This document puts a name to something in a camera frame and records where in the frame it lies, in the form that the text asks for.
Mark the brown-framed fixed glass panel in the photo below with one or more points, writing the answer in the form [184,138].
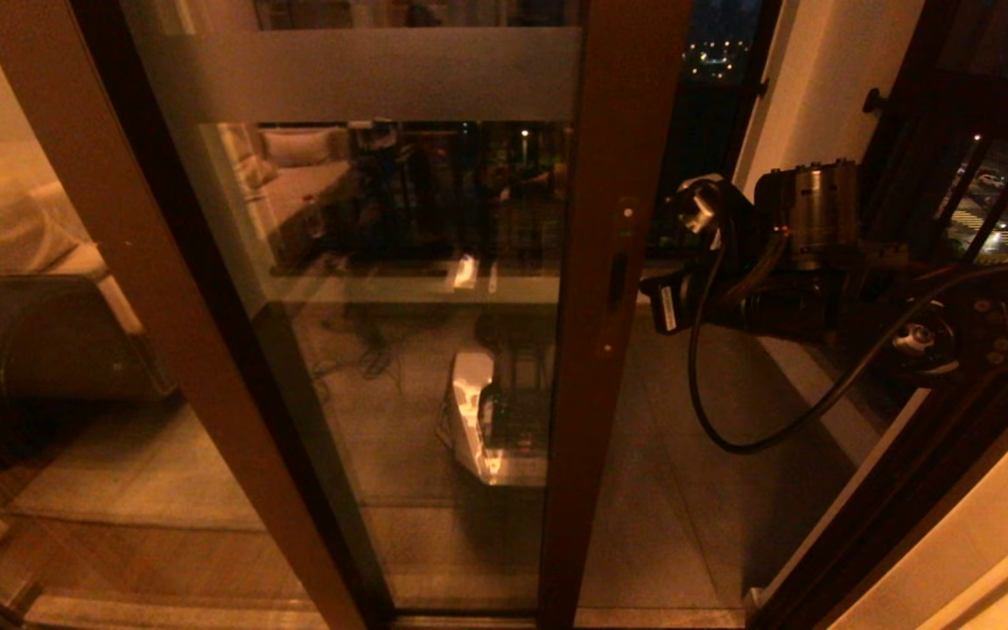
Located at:
[163,289]

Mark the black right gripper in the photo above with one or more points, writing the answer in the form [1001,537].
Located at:
[731,254]

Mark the brown-framed sliding glass door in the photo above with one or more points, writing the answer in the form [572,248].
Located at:
[609,131]

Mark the dark brown door jamb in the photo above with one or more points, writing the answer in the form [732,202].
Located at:
[906,516]

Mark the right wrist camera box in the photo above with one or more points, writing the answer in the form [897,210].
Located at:
[667,306]

